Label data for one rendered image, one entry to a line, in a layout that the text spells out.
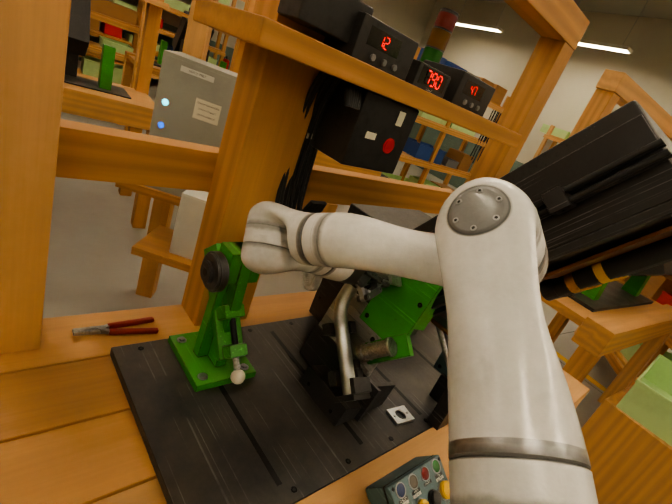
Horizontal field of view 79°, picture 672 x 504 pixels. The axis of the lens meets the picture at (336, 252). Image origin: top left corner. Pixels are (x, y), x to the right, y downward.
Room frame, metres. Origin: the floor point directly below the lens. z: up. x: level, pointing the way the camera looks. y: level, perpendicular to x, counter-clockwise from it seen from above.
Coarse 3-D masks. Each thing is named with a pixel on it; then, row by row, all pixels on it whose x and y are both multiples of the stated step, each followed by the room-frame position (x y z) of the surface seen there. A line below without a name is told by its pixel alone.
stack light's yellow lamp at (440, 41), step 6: (432, 30) 1.15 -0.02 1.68; (438, 30) 1.14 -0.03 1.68; (444, 30) 1.14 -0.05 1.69; (432, 36) 1.15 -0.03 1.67; (438, 36) 1.14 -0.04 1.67; (444, 36) 1.14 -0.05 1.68; (450, 36) 1.16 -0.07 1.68; (432, 42) 1.14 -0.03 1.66; (438, 42) 1.14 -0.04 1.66; (444, 42) 1.14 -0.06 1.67; (438, 48) 1.14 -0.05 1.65; (444, 48) 1.15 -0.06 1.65
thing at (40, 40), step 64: (0, 0) 0.50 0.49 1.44; (64, 0) 0.55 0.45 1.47; (256, 0) 0.83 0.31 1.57; (0, 64) 0.51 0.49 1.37; (64, 64) 0.56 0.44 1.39; (256, 64) 0.80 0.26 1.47; (0, 128) 0.51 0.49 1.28; (256, 128) 0.79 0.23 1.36; (512, 128) 1.55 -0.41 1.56; (0, 192) 0.51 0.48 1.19; (256, 192) 0.82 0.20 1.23; (0, 256) 0.51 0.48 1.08; (0, 320) 0.51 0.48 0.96; (192, 320) 0.79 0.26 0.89
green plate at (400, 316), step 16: (384, 288) 0.78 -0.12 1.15; (400, 288) 0.76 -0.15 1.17; (416, 288) 0.74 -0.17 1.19; (432, 288) 0.73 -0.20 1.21; (368, 304) 0.77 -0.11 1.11; (384, 304) 0.76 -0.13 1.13; (400, 304) 0.74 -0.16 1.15; (416, 304) 0.73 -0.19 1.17; (432, 304) 0.75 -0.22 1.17; (368, 320) 0.75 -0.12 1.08; (384, 320) 0.74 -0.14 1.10; (400, 320) 0.72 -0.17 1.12; (416, 320) 0.71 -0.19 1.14; (384, 336) 0.72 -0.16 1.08
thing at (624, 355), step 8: (624, 280) 4.06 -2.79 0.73; (648, 280) 3.70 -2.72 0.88; (656, 280) 3.59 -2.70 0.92; (664, 280) 3.50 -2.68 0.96; (648, 288) 3.62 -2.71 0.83; (656, 288) 3.52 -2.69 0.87; (664, 288) 3.48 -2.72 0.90; (648, 296) 3.54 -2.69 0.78; (656, 296) 3.49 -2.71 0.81; (664, 296) 3.36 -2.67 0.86; (664, 304) 3.31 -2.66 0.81; (640, 344) 3.37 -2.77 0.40; (664, 344) 2.97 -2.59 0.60; (616, 352) 3.34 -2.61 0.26; (624, 352) 3.32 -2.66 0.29; (632, 352) 3.24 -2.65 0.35; (664, 352) 2.97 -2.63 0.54; (608, 360) 3.28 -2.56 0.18; (616, 360) 3.20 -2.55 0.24; (624, 360) 3.21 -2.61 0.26; (616, 368) 3.13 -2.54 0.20; (632, 384) 2.87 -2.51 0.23
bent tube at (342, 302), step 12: (384, 276) 0.75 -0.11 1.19; (396, 276) 0.77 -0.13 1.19; (348, 288) 0.78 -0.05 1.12; (336, 300) 0.78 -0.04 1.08; (348, 300) 0.77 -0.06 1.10; (336, 312) 0.76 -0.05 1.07; (336, 324) 0.75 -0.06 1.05; (336, 336) 0.73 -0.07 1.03; (348, 336) 0.73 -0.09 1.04; (348, 348) 0.72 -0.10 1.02; (348, 360) 0.70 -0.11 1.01; (348, 372) 0.68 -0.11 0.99; (348, 384) 0.67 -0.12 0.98
